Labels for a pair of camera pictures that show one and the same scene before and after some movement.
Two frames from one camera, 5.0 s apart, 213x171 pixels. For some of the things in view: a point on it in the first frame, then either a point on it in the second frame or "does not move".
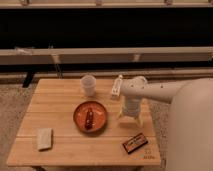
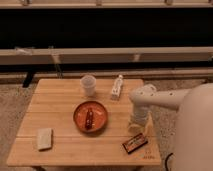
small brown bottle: (89, 119) does not move
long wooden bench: (127, 54) does not move
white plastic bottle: (117, 86) does not move
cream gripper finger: (120, 116) to (135, 128)
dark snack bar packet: (135, 143) does not move
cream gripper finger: (140, 121) to (149, 125)
